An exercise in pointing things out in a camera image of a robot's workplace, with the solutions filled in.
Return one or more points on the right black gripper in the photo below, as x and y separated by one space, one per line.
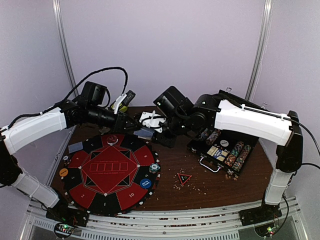
163 136

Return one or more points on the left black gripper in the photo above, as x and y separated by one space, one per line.
119 124

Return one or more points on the single blue playing card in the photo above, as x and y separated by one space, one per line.
75 147

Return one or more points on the blue playing card deck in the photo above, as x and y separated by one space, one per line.
144 133

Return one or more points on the small poker chip stack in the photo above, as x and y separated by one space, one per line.
66 160

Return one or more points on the teal poker chip stack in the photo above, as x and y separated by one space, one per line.
154 168

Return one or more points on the orange big blind button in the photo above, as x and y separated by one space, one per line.
63 172

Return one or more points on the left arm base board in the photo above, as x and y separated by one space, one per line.
66 227

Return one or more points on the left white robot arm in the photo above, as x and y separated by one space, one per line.
17 135

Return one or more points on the right arm base board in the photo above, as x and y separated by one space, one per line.
262 217

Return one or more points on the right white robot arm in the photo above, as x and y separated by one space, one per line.
226 112

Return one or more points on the white round button in case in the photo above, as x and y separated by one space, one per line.
224 143

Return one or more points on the green bowl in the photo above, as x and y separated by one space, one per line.
122 108

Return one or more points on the clear dealer button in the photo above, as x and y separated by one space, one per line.
112 140

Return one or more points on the boxed card deck in case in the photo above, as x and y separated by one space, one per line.
217 153

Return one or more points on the black poker chip case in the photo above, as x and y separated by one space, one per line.
199 147

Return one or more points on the poker chip row two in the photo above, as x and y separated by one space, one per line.
241 158

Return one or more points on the red black triangle token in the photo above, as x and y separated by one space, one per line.
183 178

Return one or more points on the round red black poker mat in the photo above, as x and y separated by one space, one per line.
105 179

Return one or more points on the blue small blind button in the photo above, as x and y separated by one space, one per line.
145 183

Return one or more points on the chrome case handle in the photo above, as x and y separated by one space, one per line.
208 165

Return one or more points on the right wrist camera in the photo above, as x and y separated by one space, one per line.
152 120

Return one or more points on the right aluminium post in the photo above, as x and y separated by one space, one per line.
261 47

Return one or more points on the aluminium post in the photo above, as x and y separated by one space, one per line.
64 48
261 47

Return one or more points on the aluminium front rail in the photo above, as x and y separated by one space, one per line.
217 223

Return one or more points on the left aluminium post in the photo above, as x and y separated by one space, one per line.
64 48

